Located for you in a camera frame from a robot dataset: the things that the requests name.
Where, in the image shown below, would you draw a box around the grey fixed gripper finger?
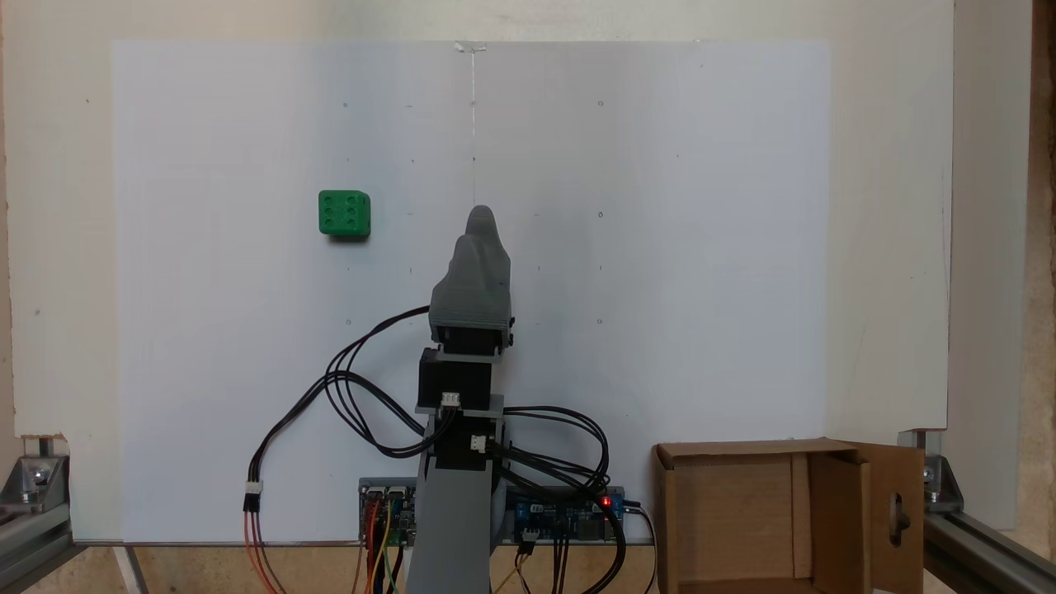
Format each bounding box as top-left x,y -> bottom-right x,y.
429,234 -> 512,324

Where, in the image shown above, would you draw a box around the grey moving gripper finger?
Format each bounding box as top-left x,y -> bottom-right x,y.
466,206 -> 499,245

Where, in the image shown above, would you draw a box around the green die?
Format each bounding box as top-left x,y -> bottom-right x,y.
318,191 -> 371,241

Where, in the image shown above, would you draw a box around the white paper sheet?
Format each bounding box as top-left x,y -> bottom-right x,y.
110,40 -> 832,545

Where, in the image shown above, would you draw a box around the green circuit board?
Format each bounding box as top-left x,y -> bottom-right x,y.
358,477 -> 419,547

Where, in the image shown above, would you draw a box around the blue circuit board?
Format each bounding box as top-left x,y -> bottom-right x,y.
505,485 -> 626,544

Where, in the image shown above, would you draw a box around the brown cardboard box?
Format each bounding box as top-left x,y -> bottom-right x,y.
652,437 -> 926,594

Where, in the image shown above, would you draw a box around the black gripper cable bundle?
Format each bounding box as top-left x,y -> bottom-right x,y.
324,305 -> 438,460

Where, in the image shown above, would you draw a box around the coloured jumper wires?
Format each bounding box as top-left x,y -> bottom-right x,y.
353,495 -> 409,594

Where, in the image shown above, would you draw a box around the thin board power cable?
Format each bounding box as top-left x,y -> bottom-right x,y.
623,499 -> 661,594

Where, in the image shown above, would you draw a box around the black cable with white connector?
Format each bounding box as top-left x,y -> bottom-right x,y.
243,371 -> 347,514

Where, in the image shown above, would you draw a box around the red and orange wires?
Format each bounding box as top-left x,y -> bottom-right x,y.
243,507 -> 288,594

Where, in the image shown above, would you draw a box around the metal corner bracket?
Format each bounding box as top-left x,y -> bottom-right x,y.
0,436 -> 71,506
898,429 -> 964,514

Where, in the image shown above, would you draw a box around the aluminium frame post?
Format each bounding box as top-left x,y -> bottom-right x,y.
922,507 -> 1056,594
0,495 -> 79,594

